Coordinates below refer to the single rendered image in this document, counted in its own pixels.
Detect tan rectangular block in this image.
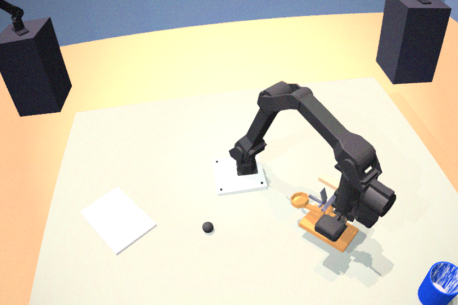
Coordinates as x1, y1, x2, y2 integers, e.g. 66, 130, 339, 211
318, 173, 339, 190

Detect orange wooden catapult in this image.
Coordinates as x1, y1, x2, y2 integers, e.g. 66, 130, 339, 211
291, 188, 359, 253

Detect blue mug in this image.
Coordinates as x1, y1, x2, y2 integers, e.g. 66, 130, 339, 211
417, 262, 458, 305

